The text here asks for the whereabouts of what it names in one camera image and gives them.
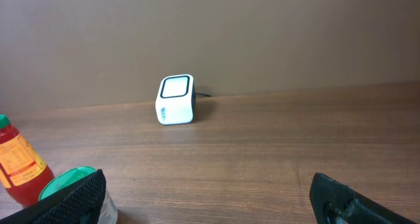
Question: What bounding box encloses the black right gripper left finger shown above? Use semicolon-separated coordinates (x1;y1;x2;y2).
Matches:
1;169;106;224

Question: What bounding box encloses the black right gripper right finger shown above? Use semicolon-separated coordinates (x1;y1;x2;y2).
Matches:
309;173;415;224

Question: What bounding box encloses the green lid white jar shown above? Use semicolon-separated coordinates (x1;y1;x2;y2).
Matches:
39;166;118;224

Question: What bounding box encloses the red sauce bottle green cap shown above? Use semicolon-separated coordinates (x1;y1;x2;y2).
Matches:
1;114;54;208

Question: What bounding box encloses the white barcode scanner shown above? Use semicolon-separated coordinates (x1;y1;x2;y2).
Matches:
155;74;196;125

